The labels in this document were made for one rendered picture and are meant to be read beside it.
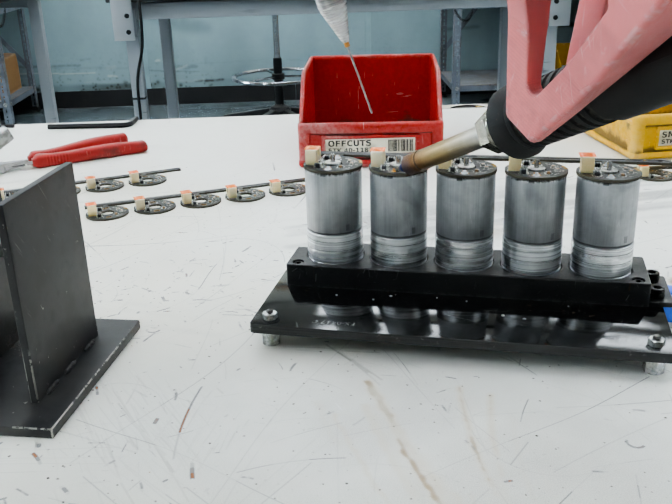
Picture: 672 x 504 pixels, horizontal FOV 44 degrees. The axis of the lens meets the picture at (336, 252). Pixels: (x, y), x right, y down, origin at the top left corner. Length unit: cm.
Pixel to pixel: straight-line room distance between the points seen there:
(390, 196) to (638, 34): 16
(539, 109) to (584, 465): 11
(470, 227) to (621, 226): 6
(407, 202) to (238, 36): 440
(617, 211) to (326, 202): 12
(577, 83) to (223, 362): 17
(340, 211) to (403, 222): 3
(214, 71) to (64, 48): 81
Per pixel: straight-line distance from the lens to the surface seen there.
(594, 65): 23
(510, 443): 28
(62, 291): 32
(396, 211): 35
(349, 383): 31
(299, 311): 34
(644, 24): 21
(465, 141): 30
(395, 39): 474
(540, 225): 34
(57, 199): 32
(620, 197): 34
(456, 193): 34
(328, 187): 35
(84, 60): 488
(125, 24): 265
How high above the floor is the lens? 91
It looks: 21 degrees down
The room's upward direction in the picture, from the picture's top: 2 degrees counter-clockwise
